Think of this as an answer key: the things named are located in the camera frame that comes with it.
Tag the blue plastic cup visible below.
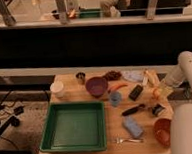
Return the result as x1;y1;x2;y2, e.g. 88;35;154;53
109;91;121;107

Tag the green background box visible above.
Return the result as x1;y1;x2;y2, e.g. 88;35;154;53
79;8;101;18

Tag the yellow banana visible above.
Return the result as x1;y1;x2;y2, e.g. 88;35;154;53
144;69;158;87

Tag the small metal cup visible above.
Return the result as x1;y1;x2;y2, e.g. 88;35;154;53
75;72;86;85

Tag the black binder clip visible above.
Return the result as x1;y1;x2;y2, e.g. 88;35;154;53
151;104;165;117

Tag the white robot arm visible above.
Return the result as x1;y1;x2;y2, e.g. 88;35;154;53
160;51;192;154

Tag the green plastic tray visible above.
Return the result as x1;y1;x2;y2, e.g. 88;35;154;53
40;101;107;153

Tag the black rectangular block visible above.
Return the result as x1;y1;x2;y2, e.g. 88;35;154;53
129;84;144;101

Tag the red-orange bowl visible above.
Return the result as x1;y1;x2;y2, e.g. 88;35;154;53
154;118;171;147

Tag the black handled peeler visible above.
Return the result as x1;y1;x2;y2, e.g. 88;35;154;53
122;104;146;116

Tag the clear plastic bag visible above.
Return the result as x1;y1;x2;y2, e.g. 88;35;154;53
121;70;144;82

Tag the purple bowl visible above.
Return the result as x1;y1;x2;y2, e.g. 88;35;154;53
85;76;108;97

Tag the orange carrot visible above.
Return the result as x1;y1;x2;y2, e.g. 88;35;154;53
108;83;127;93

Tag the silver fork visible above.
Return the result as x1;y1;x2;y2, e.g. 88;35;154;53
113;138;144;144

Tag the wooden table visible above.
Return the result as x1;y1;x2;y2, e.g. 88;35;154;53
39;74;174;154

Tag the white paper cup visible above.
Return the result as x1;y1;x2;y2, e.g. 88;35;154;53
50;81;65;98

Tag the brown pine cone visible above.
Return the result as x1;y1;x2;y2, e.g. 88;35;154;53
103;70;121;81

